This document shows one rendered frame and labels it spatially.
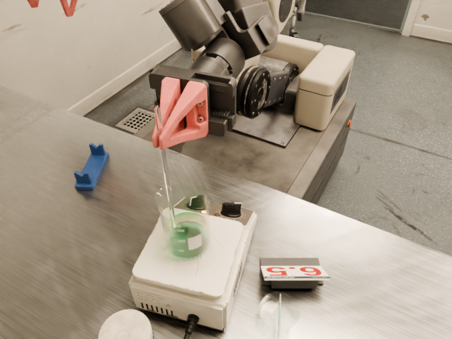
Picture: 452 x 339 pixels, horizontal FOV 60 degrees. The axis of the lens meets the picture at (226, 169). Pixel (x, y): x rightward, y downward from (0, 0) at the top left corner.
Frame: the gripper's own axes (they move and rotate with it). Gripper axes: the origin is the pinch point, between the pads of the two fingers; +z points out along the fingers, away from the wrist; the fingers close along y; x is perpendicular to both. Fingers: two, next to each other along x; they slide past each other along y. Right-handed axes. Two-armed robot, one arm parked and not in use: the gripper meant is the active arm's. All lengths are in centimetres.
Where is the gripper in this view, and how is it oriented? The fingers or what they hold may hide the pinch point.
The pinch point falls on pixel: (161, 138)
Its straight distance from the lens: 41.0
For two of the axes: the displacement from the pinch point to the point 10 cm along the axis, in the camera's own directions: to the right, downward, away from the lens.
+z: -3.4, 6.3, -7.0
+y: 9.4, 2.3, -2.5
